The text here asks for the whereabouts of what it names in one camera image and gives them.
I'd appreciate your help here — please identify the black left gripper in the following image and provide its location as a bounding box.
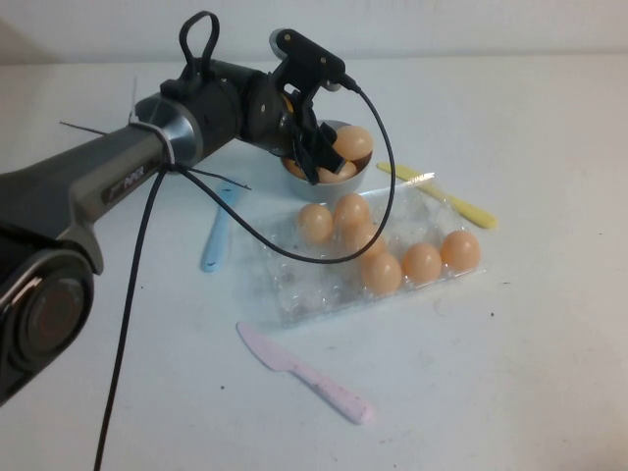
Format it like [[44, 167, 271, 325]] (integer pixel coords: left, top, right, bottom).
[[240, 72, 347, 186]]

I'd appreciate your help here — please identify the clear plastic egg box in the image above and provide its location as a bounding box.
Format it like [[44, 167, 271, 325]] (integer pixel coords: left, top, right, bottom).
[[229, 171, 488, 329]]

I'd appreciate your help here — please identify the grey round bowl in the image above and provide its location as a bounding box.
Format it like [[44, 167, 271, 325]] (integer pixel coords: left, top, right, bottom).
[[281, 119, 373, 203]]

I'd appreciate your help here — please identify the blue plastic knife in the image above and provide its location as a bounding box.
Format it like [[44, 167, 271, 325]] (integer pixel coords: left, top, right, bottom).
[[200, 180, 238, 274]]

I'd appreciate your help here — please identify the white zip tie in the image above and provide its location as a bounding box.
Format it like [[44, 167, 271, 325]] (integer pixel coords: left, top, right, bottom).
[[127, 76, 183, 174]]

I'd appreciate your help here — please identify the pink plastic knife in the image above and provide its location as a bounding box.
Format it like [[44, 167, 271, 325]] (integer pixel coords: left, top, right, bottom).
[[235, 320, 377, 428]]

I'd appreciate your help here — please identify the long black camera cable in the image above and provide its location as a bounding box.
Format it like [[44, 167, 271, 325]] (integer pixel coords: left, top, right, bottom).
[[92, 77, 396, 471]]

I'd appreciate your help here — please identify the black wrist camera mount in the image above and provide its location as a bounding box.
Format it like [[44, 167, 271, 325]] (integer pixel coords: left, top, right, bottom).
[[268, 27, 345, 130]]

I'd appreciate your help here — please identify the thin black cable tie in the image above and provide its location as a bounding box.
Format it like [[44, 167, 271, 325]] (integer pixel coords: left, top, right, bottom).
[[187, 167, 253, 192], [59, 121, 107, 135]]

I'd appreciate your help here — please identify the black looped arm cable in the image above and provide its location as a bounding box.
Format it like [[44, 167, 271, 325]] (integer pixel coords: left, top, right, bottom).
[[178, 11, 221, 70]]

